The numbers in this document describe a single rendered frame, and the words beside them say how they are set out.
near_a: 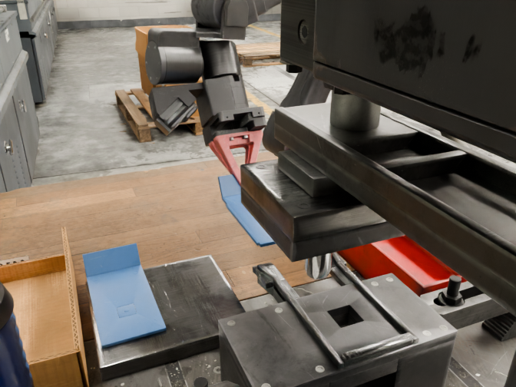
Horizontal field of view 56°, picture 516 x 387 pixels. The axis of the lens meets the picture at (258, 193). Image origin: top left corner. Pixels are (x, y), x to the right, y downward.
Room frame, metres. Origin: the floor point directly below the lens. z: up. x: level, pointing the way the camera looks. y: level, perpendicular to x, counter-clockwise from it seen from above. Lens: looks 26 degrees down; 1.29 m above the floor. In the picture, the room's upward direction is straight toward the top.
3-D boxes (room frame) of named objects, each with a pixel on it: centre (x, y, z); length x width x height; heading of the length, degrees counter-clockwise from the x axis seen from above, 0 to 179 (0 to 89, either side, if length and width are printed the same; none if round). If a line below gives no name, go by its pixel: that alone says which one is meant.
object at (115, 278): (0.48, 0.17, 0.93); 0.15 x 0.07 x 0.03; 24
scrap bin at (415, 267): (0.59, -0.19, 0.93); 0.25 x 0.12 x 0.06; 23
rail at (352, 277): (0.39, -0.12, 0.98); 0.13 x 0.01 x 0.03; 23
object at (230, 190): (0.56, -0.01, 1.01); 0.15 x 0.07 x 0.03; 23
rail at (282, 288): (0.37, -0.04, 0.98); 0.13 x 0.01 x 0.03; 23
